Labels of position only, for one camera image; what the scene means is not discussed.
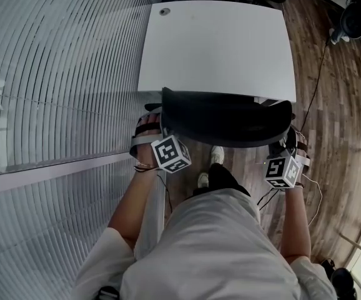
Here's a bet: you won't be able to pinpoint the person's white right shoe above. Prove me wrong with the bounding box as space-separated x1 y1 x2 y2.
210 145 225 166

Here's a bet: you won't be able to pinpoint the black strap buckle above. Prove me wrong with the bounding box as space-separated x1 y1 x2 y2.
96 286 121 300

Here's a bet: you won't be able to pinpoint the thin bracelet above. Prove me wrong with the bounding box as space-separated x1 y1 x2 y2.
133 159 159 173

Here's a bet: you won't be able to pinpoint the person's black trousers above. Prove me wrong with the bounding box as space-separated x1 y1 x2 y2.
192 162 252 200

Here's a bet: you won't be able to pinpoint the person's white shirt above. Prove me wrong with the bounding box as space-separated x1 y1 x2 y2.
74 188 337 300

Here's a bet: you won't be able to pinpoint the person's left forearm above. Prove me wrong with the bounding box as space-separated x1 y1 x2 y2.
107 169 160 252

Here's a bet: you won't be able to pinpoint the person's right forearm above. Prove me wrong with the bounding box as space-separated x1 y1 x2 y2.
280 186 312 266

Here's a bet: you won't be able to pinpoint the long white cable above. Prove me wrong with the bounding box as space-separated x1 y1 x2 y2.
301 173 324 228

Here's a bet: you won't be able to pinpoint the white table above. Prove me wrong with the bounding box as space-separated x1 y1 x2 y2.
136 0 298 106

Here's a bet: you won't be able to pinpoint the person's right hand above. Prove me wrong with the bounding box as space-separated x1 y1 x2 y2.
294 131 309 156

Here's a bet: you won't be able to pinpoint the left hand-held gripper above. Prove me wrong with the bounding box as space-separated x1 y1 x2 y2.
129 104 192 174

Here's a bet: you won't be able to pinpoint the white venetian blinds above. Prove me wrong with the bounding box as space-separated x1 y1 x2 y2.
0 0 166 300

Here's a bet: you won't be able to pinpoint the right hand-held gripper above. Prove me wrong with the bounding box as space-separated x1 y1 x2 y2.
263 126 312 189

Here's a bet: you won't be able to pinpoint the person's left hand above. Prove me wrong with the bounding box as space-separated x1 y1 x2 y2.
134 112 163 168

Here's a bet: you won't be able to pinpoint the wooden frame table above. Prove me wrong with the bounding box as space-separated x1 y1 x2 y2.
338 147 361 296

